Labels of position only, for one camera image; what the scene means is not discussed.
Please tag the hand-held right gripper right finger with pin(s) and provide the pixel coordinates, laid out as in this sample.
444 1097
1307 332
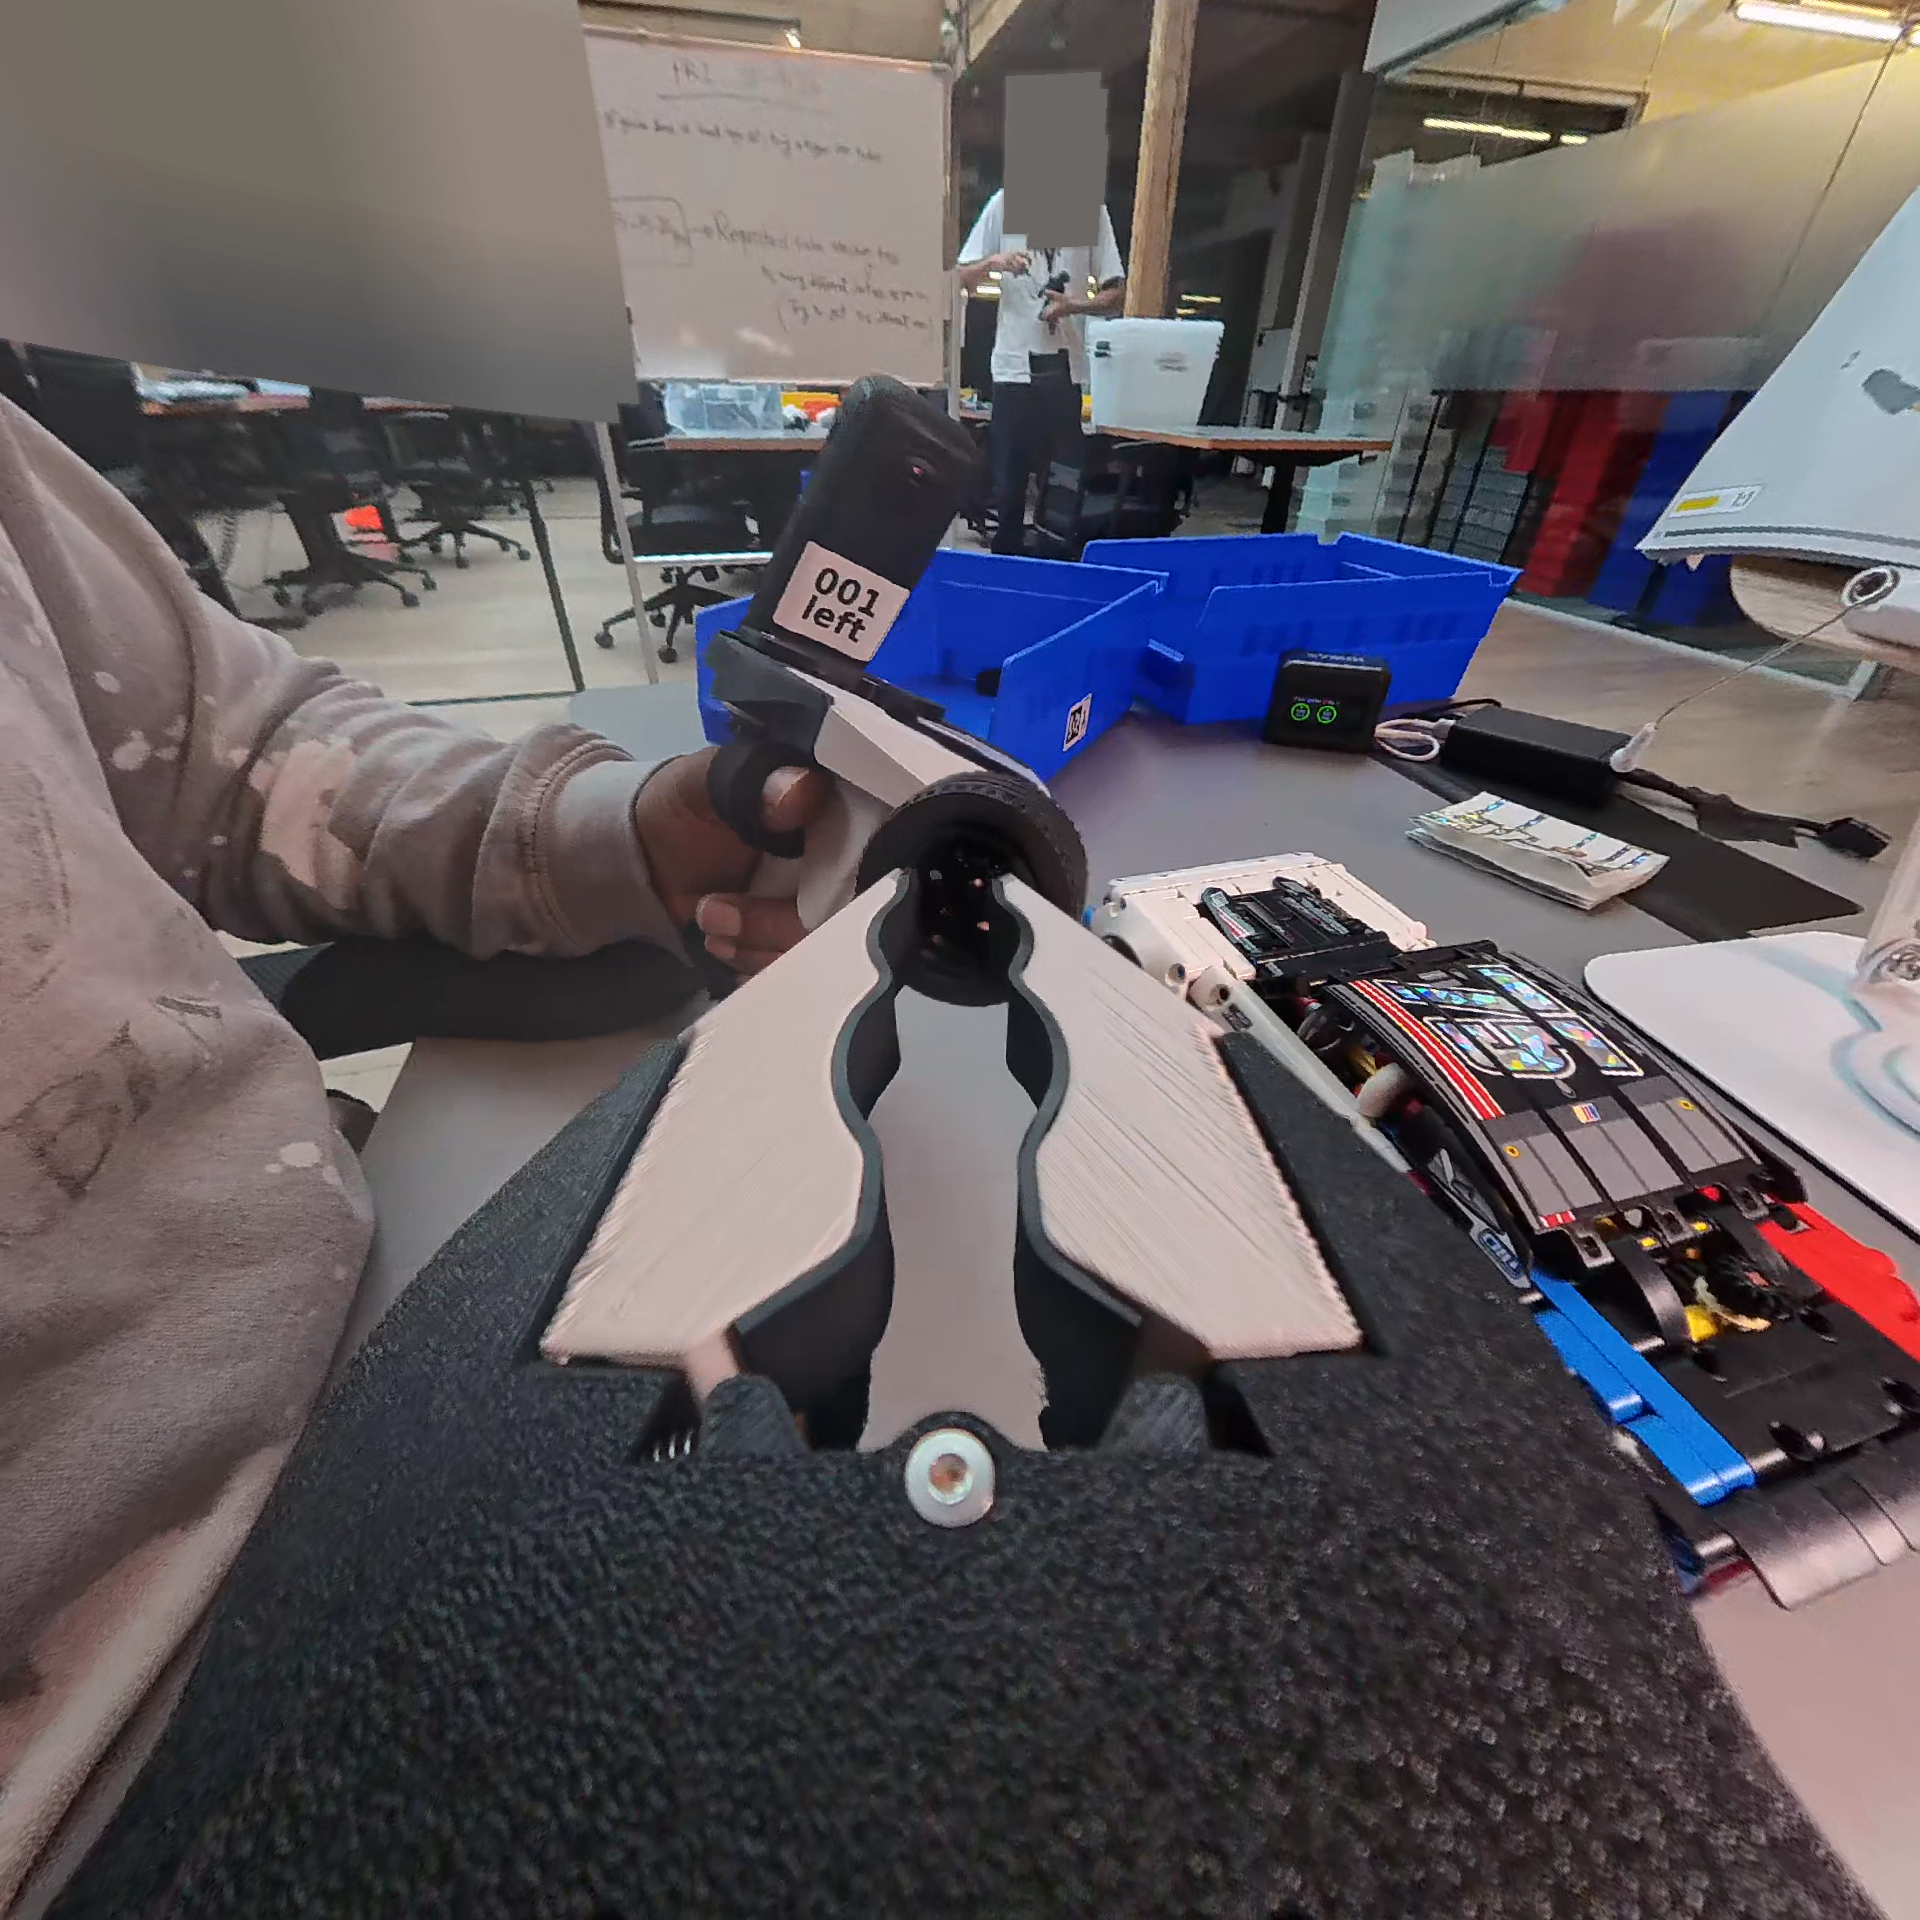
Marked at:
1184 1201

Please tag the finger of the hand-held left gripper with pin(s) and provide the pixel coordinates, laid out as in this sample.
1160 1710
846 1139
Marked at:
886 750

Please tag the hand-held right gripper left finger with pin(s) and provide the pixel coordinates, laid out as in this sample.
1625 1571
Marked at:
704 1201

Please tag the black toy wheel rim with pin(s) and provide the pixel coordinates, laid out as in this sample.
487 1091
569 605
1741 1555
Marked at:
961 901

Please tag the black toy car tire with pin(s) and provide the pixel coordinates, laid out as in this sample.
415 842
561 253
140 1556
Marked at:
1036 840

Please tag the person's left forearm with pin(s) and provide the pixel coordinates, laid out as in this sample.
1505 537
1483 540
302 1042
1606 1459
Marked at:
451 809

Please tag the person's left hand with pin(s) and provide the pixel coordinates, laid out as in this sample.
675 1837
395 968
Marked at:
675 840

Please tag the blue plastic bin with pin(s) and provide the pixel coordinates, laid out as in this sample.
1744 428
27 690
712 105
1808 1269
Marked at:
1021 660
1319 629

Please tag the black office chair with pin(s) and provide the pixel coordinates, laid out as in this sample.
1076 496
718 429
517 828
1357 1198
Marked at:
345 509
464 481
675 523

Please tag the white box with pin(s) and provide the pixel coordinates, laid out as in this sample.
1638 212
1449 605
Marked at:
1155 374

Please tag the whiteboard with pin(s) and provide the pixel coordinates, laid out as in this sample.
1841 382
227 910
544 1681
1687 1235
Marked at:
765 211

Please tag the wood-edged background table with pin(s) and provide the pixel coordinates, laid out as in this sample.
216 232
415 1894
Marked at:
1245 441

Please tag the toy brick race car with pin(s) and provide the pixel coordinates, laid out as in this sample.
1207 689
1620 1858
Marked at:
1576 1125

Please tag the black device with green lights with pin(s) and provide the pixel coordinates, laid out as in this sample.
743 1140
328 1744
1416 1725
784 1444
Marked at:
1324 702

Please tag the folded sticker sheet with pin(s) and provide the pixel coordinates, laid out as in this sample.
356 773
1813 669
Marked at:
1529 852

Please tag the person's grey patterned sweatshirt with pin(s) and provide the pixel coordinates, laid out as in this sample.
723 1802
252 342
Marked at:
150 1125

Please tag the white book stand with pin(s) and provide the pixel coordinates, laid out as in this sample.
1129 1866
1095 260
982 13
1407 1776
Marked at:
1724 1035

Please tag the open instruction booklet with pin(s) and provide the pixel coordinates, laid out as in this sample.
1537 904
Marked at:
1799 421

